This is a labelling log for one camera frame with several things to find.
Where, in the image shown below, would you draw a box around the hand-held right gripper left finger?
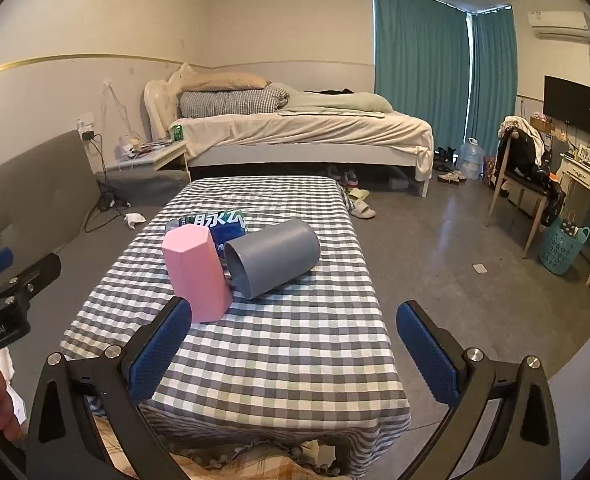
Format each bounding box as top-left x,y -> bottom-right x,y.
27,297 -> 193,480

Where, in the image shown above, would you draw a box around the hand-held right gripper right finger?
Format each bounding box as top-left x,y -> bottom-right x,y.
396,300 -> 562,480

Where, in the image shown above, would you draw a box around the grey round cup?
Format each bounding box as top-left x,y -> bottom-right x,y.
223,219 -> 321,301

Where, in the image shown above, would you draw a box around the pink hexagonal cup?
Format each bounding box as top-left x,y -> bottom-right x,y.
162,225 -> 234,324

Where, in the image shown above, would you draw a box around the grey sofa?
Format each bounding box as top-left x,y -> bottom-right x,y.
0,129 -> 192,281

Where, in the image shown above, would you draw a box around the grey checkered tablecloth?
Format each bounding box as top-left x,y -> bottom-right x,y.
59,176 -> 412,461

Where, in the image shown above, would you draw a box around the blue green labelled bottle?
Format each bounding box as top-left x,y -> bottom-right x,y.
166,208 -> 250,262

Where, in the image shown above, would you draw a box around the blue laundry basket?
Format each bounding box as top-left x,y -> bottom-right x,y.
538,217 -> 590,276

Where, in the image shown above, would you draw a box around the white nightstand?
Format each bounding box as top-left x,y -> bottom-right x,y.
115,139 -> 192,184

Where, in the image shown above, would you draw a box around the wooden leg chair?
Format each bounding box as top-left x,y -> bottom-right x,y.
485,127 -> 558,261

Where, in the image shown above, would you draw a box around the grey sneakers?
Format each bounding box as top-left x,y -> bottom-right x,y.
326,166 -> 359,187

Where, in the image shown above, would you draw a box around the black shoes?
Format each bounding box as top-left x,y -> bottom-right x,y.
432,147 -> 459,172

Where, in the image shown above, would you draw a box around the clear water jug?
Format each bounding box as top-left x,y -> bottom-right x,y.
457,137 -> 486,181

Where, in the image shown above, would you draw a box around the black jacket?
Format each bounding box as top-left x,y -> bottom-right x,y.
498,125 -> 567,229

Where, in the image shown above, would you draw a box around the white dressing table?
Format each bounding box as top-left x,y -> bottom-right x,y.
556,147 -> 590,288

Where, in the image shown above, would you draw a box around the white bed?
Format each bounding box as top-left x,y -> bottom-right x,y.
144,62 -> 434,198

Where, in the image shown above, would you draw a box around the white garment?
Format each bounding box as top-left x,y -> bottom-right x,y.
499,115 -> 547,167

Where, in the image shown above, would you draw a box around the cream bed sheet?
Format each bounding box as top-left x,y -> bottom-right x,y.
172,109 -> 434,167

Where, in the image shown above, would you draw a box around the folded checkered quilt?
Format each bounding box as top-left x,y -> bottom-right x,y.
180,86 -> 291,119

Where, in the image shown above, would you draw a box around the pale green blanket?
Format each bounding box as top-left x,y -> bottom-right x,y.
275,91 -> 394,116

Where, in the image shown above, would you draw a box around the beige pillow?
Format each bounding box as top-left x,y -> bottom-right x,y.
174,71 -> 272,94

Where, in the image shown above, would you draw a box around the narrow teal curtain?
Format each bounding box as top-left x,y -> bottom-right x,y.
469,7 -> 520,162

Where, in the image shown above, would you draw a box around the black television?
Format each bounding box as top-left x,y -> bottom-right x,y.
543,75 -> 590,136

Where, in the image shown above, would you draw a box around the wide teal curtain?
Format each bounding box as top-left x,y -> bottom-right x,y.
372,0 -> 472,153

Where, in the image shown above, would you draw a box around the white air conditioner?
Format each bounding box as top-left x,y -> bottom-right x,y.
527,10 -> 590,42

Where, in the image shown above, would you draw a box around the black cable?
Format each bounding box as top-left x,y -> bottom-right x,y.
82,135 -> 132,234

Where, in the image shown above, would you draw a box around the wall socket with charger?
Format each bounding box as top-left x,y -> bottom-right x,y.
76,116 -> 98,142

